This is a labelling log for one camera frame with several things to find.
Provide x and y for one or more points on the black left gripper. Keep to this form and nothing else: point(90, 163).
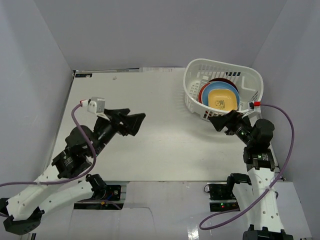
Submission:
point(119, 121)

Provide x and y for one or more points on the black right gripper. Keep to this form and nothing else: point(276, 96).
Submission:
point(219, 122)

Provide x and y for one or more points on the yellow square panda dish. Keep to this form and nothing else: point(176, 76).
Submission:
point(222, 99)

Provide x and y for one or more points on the white plastic dish bin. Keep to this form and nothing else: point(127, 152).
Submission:
point(200, 71)

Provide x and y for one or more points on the red teal flower plate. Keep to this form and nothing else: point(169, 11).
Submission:
point(199, 97)

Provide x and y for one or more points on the light blue round plate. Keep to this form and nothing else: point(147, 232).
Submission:
point(218, 85)

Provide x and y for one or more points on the dark red rimmed plate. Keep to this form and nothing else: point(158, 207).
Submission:
point(224, 80)

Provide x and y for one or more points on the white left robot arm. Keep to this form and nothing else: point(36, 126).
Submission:
point(67, 179)

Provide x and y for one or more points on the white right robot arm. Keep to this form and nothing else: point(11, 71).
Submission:
point(254, 190)

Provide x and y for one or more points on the paper sheets behind table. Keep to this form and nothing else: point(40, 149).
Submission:
point(161, 69)

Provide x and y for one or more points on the black label sticker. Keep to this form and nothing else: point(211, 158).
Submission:
point(83, 75)

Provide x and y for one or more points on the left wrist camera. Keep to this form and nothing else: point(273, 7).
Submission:
point(94, 105)

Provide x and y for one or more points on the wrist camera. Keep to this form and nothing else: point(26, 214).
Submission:
point(94, 105)
point(252, 106)

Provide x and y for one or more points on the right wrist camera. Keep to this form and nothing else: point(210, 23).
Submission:
point(252, 106)

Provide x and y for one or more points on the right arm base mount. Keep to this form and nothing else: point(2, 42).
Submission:
point(221, 198)

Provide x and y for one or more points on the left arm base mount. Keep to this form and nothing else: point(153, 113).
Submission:
point(106, 200)

